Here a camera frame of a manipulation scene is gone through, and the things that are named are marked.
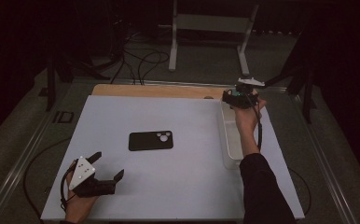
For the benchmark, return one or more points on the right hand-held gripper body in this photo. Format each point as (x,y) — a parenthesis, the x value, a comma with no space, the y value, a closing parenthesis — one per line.
(246,98)

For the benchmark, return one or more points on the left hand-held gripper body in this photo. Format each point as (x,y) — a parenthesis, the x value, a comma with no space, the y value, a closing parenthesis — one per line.
(81,172)

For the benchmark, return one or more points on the white plastic bin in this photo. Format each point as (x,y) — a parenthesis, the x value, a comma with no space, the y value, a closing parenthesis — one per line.
(229,140)

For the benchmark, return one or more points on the black phone case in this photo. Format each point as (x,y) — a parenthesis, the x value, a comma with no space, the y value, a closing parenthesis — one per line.
(144,141)

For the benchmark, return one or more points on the person's right hand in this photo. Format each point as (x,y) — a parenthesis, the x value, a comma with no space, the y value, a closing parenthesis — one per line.
(246,119)

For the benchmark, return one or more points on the person's left hand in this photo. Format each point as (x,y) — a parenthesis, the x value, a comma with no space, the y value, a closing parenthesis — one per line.
(80,207)

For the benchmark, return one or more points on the white table cover sheet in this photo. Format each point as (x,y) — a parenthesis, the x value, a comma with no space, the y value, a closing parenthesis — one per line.
(168,186)

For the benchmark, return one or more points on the black tripod stand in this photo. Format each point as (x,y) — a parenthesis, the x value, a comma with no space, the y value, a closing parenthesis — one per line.
(50,87)
(307,99)

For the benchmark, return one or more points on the grey metal stand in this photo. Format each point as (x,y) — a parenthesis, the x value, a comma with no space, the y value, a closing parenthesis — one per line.
(212,23)

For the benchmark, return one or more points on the black floor bracket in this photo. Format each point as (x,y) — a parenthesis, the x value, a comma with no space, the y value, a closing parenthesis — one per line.
(63,117)

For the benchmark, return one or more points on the metal floor rail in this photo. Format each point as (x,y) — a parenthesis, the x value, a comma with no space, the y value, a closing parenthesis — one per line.
(19,168)
(327,168)

